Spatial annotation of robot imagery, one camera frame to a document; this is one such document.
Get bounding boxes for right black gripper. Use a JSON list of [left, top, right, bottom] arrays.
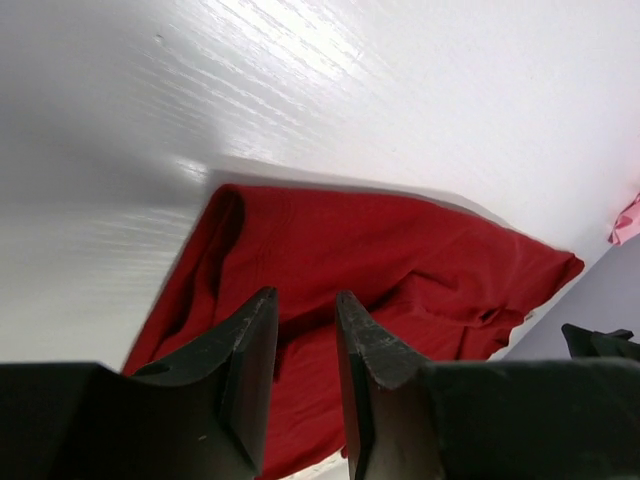
[[561, 324, 640, 360]]

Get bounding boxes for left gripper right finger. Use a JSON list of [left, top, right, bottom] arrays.
[[335, 291, 445, 479]]

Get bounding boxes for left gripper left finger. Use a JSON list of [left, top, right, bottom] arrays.
[[133, 288, 278, 475]]

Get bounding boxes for red t shirt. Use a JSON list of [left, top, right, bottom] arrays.
[[124, 184, 584, 479]]

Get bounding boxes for pink t shirt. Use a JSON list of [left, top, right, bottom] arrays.
[[608, 194, 640, 246]]

